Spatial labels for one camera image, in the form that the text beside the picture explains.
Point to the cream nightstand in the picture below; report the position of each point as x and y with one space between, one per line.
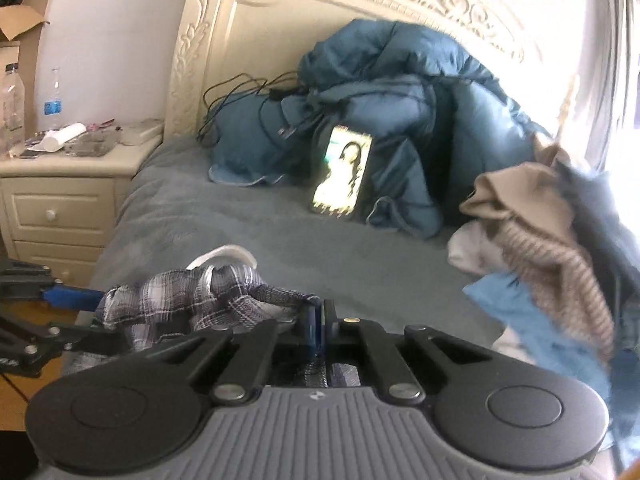
65 200

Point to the smartphone with lit screen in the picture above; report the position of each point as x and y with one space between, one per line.
342 172

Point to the brown cardboard box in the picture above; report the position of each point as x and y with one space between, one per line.
20 22

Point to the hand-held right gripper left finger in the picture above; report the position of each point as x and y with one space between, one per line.
311 330

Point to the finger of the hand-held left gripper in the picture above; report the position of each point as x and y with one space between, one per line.
90 340
70 297

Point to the clear plastic tray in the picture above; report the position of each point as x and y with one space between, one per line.
90 144

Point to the brown striped knit garment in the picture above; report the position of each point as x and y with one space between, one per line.
565 280

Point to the black white plaid shirt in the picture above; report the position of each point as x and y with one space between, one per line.
175 300

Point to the dark blue quilted duvet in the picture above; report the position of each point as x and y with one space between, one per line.
400 85

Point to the white tube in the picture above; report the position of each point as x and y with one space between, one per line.
60 136

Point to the blue label water bottle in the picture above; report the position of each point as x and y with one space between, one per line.
52 105

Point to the grey window curtain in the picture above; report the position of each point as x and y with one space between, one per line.
620 60

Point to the small white box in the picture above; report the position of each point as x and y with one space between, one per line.
142 132

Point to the cream carved bed headboard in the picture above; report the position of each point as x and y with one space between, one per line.
300 20

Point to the clear empty plastic bottle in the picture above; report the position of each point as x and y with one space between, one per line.
13 110

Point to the beige crumpled garment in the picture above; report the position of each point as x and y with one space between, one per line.
525 190

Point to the dark blue-grey garment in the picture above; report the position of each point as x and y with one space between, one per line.
600 220

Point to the white garment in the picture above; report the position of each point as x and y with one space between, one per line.
470 250

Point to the white curved strip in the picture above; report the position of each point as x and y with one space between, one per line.
225 251

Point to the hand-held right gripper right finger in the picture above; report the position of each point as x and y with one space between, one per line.
330 325

